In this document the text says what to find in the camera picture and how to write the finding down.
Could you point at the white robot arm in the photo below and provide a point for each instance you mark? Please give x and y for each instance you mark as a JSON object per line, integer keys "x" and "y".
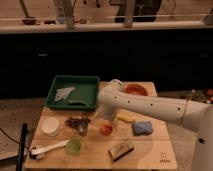
{"x": 191, "y": 115}

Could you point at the orange apple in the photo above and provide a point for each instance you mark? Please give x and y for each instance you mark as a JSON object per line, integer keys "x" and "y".
{"x": 105, "y": 129}

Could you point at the orange bowl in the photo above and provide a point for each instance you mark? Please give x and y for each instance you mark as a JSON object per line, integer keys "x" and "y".
{"x": 135, "y": 89}

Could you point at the blue sponge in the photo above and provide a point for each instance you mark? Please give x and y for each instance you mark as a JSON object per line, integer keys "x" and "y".
{"x": 142, "y": 128}

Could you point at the wooden block eraser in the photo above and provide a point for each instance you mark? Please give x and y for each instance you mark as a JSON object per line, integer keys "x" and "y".
{"x": 119, "y": 150}

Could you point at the bunch of dark keys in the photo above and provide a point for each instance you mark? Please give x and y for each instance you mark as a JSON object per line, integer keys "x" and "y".
{"x": 80, "y": 124}

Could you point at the green bean pod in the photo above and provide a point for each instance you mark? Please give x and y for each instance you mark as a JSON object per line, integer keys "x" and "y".
{"x": 77, "y": 102}

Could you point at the grey cloth piece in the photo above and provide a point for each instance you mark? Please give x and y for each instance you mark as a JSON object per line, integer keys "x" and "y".
{"x": 63, "y": 93}

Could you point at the white handled brush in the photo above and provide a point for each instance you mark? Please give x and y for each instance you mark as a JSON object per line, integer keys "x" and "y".
{"x": 38, "y": 153}

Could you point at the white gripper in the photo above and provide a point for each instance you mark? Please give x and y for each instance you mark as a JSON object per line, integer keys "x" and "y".
{"x": 108, "y": 113}

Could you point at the black stand post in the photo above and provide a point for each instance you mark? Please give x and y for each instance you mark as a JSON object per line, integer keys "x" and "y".
{"x": 22, "y": 147}

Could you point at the yellow banana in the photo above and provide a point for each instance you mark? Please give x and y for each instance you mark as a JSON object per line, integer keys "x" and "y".
{"x": 125, "y": 118}

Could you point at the green cup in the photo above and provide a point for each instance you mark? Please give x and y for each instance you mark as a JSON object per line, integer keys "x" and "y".
{"x": 73, "y": 146}

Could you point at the green plastic tray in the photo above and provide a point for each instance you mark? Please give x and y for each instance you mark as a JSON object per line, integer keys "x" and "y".
{"x": 86, "y": 89}

